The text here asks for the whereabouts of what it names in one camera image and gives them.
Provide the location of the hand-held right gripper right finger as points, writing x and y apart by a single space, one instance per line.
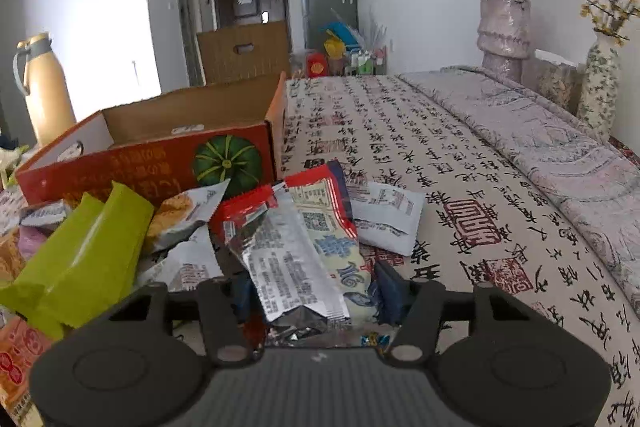
387 289

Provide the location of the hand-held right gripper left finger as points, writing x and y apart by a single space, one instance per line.
242 302

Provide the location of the silver red snack packet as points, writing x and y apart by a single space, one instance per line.
280 267

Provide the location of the white grey snack packet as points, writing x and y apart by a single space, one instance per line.
190 264

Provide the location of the red white blue snack packet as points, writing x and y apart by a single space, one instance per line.
325 217

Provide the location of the yellow-green snack packet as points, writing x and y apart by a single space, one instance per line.
75 257

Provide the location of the red cardboard box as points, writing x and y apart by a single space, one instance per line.
125 167

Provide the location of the pink snack packet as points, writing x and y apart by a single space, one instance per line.
30 242

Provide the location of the small colourful candy wrapper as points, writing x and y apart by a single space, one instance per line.
374 340

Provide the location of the white flat snack packet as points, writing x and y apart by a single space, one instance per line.
385 217

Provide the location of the orange white cracker packet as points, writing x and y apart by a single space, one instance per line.
180 212

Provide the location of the grey patterned cloth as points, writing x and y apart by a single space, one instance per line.
550 157

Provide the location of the small grey snack packet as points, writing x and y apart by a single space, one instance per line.
47 212

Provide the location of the orange red snack packet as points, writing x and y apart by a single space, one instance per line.
20 357

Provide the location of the small red box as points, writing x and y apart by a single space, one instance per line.
317 64

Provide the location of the brown cardboard carton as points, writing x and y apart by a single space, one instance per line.
240 62

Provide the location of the blue and yellow bags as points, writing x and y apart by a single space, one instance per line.
337 37

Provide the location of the glass jar with white lid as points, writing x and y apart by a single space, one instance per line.
555 82

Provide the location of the pink grey ribbed vase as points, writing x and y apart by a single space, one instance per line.
502 32

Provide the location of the beige thermos jug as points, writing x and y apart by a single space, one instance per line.
45 97

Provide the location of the grey interior door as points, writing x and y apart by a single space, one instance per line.
187 22

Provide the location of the floral patterned vase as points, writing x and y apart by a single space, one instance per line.
597 87

